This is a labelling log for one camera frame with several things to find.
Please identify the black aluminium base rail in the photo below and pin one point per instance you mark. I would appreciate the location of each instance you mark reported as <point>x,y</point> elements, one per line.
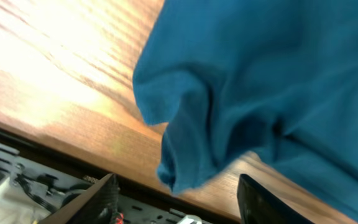
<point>21,156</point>

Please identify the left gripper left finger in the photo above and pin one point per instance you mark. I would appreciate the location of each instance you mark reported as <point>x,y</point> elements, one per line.
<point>98,204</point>

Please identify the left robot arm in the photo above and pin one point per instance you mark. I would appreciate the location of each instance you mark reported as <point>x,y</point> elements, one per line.
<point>23,200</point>

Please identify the blue t-shirt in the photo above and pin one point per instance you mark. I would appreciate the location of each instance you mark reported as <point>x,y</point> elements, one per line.
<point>275,77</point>

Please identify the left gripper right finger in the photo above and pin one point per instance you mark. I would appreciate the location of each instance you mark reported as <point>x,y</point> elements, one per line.
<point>257,205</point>

